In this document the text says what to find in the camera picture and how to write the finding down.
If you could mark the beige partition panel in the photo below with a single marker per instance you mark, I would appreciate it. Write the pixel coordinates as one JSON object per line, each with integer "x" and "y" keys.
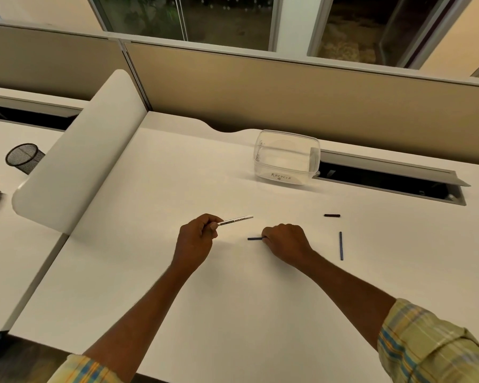
{"x": 52, "y": 63}
{"x": 303, "y": 103}

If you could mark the person's left hand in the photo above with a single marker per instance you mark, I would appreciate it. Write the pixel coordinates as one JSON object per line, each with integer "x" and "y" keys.
{"x": 193, "y": 241}

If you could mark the white pen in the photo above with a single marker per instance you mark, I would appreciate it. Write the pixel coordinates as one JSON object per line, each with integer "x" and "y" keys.
{"x": 235, "y": 220}

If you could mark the glass window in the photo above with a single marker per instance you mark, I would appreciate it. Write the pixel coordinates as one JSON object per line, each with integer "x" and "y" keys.
{"x": 387, "y": 29}
{"x": 183, "y": 17}

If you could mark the clear plastic container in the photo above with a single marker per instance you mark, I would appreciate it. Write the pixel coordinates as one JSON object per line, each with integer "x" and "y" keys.
{"x": 285, "y": 157}

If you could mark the person's right hand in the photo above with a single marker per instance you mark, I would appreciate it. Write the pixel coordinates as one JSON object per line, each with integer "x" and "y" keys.
{"x": 289, "y": 243}

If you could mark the person's left fingers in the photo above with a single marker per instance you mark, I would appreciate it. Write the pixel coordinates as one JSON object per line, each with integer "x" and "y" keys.
{"x": 212, "y": 225}

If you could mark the person's right fingers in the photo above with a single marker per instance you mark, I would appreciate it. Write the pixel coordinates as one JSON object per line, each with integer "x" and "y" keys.
{"x": 268, "y": 236}

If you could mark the yellow plaid right sleeve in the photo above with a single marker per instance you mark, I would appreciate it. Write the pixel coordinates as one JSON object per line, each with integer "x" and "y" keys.
{"x": 431, "y": 347}

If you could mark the blue pen refill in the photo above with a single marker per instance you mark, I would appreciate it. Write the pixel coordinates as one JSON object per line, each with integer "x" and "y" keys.
{"x": 341, "y": 246}

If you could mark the person's left forearm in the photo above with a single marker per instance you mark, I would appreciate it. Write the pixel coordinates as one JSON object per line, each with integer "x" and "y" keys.
{"x": 139, "y": 315}

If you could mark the person's right forearm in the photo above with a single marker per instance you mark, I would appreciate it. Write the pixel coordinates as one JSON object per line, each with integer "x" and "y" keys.
{"x": 343, "y": 293}

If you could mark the yellow plaid left sleeve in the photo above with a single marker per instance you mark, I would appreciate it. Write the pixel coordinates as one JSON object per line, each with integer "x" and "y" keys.
{"x": 84, "y": 370}

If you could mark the yellow plaid sleeve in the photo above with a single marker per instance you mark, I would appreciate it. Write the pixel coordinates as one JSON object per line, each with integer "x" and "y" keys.
{"x": 84, "y": 370}
{"x": 431, "y": 347}

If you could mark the black mesh pen holder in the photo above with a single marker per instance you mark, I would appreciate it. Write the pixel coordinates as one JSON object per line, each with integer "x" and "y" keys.
{"x": 24, "y": 156}

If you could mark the white curved desk divider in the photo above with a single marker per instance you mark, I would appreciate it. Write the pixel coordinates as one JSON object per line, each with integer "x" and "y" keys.
{"x": 84, "y": 155}

